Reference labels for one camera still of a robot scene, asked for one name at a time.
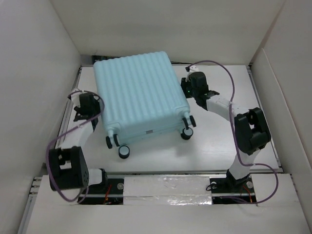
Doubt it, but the light blue hard-shell suitcase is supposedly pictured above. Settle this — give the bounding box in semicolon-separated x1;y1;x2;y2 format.
93;51;196;159

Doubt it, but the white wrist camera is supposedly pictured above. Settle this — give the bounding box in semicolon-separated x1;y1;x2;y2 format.
67;89;85;107
185;64;199;73

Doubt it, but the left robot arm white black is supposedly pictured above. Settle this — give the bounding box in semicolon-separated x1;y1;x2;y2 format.
47;91;109;194

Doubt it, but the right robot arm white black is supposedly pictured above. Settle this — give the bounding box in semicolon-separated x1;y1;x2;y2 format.
181;72;271;193

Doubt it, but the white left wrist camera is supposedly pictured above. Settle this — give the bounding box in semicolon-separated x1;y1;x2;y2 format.
67;89;85;107

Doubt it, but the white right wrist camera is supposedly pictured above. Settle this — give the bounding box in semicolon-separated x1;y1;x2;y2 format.
185;64;199;73

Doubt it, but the metal base rail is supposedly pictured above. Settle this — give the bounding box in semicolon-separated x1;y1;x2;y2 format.
29;170;259;205

